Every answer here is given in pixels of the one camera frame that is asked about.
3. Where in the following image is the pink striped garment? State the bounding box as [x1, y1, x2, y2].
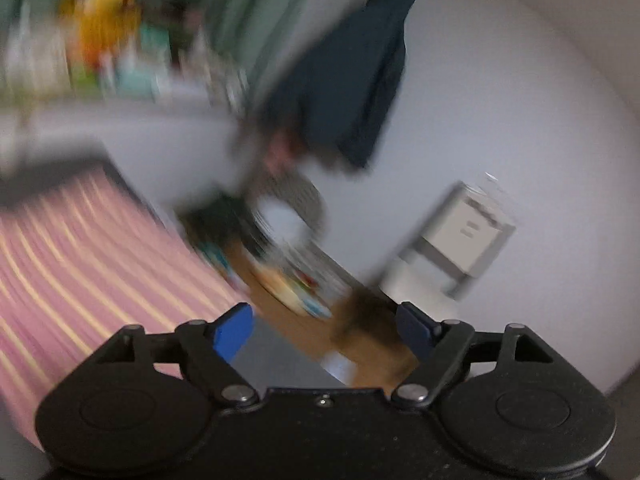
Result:
[0, 165, 242, 441]

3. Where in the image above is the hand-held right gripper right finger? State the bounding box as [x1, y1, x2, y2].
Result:
[391, 302, 554, 408]

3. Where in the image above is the pink hanging garment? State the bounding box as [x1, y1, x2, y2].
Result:
[262, 135, 301, 176]

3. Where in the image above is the cream and black chair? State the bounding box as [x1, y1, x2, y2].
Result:
[360, 180, 518, 301]

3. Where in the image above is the dark teal jacket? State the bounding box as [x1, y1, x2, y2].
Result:
[260, 0, 420, 171]

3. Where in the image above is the teal and white tissue box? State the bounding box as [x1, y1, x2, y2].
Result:
[117, 25, 173, 101]

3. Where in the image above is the green curtain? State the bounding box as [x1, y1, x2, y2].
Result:
[0, 0, 331, 106]

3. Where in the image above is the colourful toy clutter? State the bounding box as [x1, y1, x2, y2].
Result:
[200, 230, 351, 318]

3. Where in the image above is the yellow plush toy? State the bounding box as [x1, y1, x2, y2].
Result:
[60, 0, 141, 66]

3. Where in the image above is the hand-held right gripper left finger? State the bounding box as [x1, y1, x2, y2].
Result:
[92, 303, 260, 409]

